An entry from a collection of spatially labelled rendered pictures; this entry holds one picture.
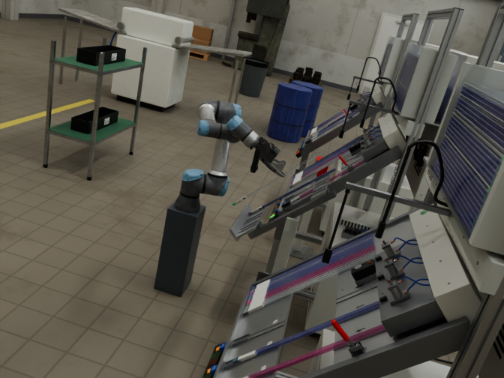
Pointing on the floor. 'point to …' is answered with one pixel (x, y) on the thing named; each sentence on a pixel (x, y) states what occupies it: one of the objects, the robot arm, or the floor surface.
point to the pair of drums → (294, 110)
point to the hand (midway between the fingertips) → (281, 175)
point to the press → (268, 50)
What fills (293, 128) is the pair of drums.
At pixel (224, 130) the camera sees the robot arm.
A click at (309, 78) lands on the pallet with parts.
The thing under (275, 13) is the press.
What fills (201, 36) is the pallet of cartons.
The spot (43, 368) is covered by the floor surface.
